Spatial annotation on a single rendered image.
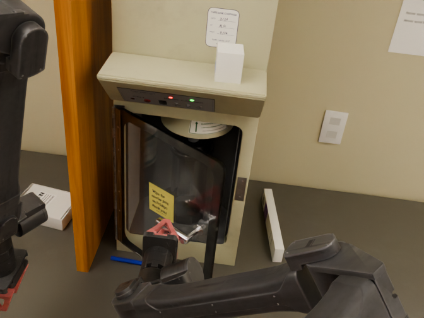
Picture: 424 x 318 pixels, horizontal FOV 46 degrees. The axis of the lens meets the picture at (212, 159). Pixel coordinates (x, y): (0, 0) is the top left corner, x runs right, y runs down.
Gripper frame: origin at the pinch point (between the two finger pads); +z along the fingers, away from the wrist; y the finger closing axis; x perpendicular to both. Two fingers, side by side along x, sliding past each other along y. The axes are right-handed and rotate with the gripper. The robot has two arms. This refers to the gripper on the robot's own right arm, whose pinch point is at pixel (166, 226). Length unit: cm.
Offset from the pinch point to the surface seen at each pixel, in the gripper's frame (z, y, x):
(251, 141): 16.0, 13.7, -16.0
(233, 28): 16.0, 39.0, -8.9
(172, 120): 20.3, 14.0, 2.4
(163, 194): 6.2, 3.5, 1.8
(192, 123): 18.6, 14.8, -2.4
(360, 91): 59, 9, -48
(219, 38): 16.0, 36.5, -6.4
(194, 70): 11.4, 31.1, -2.5
